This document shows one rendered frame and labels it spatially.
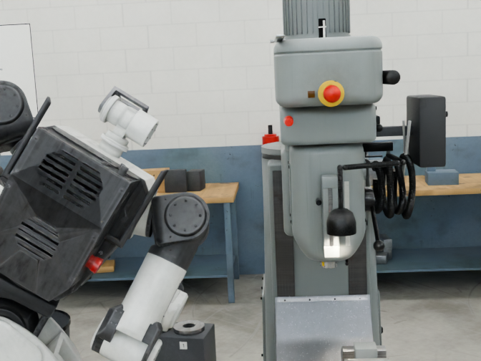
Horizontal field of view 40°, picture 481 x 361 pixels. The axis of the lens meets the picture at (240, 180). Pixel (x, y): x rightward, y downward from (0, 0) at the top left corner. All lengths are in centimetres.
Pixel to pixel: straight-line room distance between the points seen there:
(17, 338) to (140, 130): 49
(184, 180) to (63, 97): 144
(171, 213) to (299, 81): 47
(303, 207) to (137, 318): 60
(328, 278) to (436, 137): 60
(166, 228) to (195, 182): 429
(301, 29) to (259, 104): 406
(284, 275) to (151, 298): 98
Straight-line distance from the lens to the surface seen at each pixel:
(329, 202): 171
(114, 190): 124
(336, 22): 199
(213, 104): 603
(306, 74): 158
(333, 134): 169
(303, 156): 173
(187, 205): 133
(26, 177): 128
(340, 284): 229
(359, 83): 159
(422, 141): 206
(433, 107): 206
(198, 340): 191
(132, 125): 141
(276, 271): 226
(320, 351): 226
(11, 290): 144
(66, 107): 630
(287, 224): 195
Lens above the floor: 181
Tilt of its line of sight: 9 degrees down
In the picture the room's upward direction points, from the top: 3 degrees counter-clockwise
